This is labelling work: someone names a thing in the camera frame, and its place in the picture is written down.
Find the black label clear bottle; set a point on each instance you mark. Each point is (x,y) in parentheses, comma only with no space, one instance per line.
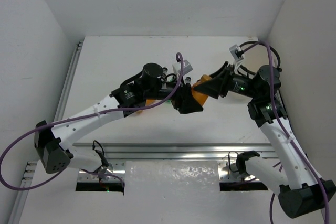
(165,73)

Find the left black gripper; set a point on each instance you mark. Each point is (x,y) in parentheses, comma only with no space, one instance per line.
(177,95)

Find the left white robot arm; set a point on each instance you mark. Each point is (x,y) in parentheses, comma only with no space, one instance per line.
(55,144)

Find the orange bottle front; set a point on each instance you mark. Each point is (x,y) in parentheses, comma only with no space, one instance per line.
(200,97)

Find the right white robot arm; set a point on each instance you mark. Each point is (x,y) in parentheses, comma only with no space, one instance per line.
(300,188)

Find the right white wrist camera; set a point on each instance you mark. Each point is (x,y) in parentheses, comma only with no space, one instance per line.
(236,52)

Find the white bin with black rim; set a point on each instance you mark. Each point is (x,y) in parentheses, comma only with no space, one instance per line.
(256,55)

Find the green plastic bottle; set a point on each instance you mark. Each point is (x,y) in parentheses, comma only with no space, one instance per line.
(172,79)

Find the left aluminium rail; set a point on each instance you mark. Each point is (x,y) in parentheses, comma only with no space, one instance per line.
(60,112)

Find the orange bottle lying sideways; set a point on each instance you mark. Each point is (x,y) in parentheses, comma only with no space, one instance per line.
(149,102)

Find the blue label clear bottle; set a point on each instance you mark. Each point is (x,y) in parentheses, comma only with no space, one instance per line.
(187,80)

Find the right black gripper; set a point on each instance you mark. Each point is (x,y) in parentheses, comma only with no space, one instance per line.
(213,87)

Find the front aluminium rail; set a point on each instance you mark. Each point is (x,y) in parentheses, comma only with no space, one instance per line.
(183,151)

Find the aluminium rail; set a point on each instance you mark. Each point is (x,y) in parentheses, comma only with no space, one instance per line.
(60,112)
(183,151)

